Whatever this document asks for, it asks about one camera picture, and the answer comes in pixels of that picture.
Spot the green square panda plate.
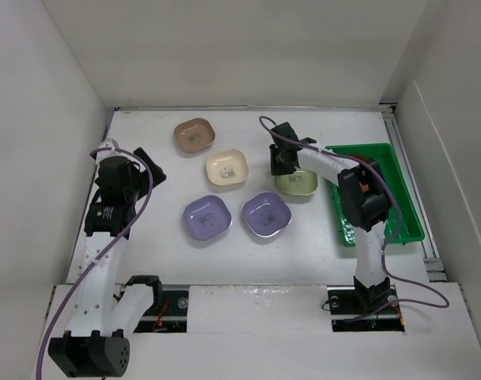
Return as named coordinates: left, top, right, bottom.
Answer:
left=275, top=169, right=318, bottom=197

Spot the purple square panda plate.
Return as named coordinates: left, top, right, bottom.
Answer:
left=240, top=192, right=292, bottom=238

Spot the cream square panda plate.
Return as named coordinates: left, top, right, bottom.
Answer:
left=205, top=149, right=249, bottom=186

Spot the brown square panda plate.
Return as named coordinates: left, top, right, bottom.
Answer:
left=174, top=118, right=216, bottom=153

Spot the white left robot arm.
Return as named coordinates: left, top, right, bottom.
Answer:
left=36, top=142, right=166, bottom=379

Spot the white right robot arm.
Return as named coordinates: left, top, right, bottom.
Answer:
left=265, top=123, right=395, bottom=314

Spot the green plastic bin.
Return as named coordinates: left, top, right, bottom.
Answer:
left=326, top=143, right=425, bottom=247

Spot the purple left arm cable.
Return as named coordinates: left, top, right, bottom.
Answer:
left=34, top=146, right=153, bottom=380

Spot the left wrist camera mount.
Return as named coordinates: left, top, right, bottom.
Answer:
left=89, top=139, right=119, bottom=162

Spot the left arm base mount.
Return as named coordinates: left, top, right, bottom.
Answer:
left=134, top=287, right=189, bottom=333

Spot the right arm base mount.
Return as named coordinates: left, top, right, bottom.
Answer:
left=322, top=277, right=405, bottom=333

